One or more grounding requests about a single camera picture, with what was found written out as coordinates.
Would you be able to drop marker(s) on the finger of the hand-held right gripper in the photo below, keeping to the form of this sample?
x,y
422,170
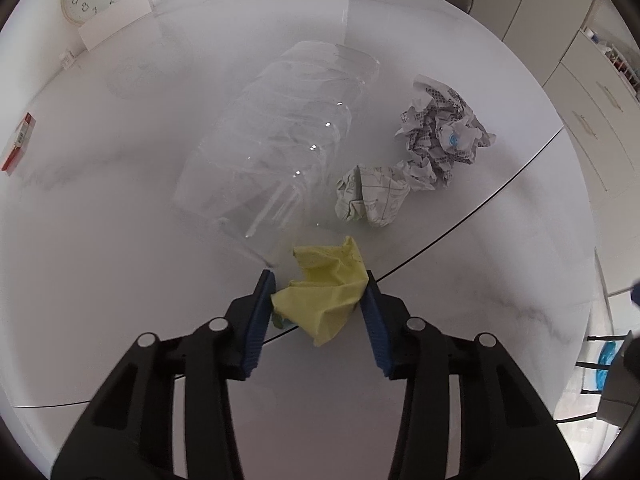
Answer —
x,y
636,292

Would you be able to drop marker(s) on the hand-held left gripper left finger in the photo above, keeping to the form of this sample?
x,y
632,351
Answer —
x,y
257,325

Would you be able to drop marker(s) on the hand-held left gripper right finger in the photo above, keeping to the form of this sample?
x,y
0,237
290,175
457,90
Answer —
x,y
375,325

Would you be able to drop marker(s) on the yellow paper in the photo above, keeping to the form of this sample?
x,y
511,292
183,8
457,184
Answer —
x,y
322,295

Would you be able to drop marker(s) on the blue plastic bag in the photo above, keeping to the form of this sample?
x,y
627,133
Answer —
x,y
607,360

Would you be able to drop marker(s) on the black metal stand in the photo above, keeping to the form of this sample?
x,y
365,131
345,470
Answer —
x,y
592,365

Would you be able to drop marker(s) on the small crumpled printed paper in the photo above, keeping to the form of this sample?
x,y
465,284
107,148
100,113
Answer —
x,y
372,197

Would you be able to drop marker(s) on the beige drawer cabinet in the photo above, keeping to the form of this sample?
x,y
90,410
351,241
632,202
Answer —
x,y
595,125

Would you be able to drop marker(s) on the clear plastic container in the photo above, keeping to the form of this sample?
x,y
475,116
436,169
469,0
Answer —
x,y
270,135

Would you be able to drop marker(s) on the large crumpled printed paper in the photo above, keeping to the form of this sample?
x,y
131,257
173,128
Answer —
x,y
440,130

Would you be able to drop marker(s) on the red and white box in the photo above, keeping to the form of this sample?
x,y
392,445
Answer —
x,y
17,145

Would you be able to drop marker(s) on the small white clip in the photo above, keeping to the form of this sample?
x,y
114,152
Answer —
x,y
67,58

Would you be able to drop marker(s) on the white card stand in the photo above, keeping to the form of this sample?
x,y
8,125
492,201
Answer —
x,y
117,20

